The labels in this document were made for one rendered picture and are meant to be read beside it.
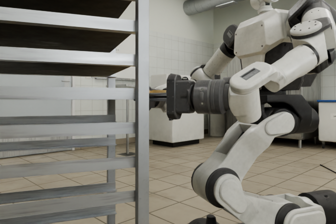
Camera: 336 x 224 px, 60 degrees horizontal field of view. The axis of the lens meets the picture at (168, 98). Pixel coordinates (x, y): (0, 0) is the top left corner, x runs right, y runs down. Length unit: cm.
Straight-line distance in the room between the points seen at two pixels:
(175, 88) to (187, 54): 561
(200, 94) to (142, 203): 32
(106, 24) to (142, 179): 41
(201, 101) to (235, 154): 45
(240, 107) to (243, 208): 51
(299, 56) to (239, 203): 57
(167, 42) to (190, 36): 72
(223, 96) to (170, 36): 537
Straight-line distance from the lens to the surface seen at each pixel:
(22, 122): 118
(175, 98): 76
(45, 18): 78
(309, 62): 81
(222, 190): 107
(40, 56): 76
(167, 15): 611
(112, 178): 123
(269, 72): 71
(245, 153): 115
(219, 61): 148
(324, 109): 516
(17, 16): 78
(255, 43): 119
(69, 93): 75
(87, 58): 76
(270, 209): 128
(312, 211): 137
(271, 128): 117
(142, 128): 75
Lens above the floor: 76
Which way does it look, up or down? level
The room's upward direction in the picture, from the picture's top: straight up
